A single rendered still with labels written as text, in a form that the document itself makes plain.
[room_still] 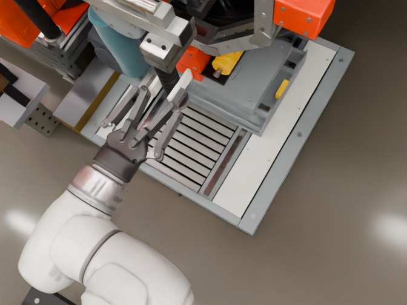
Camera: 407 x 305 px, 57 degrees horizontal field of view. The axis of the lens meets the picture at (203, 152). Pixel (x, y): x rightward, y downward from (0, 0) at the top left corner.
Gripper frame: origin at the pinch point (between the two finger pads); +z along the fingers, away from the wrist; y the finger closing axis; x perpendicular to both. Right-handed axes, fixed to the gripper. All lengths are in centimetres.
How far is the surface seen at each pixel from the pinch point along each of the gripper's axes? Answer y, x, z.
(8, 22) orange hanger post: -59, -19, 1
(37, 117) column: -73, -69, -14
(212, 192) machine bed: 3, -76, -4
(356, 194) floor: 49, -83, 23
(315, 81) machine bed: 15, -75, 53
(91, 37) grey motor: -54, -43, 16
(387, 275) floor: 70, -83, 2
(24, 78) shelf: -61, -38, -8
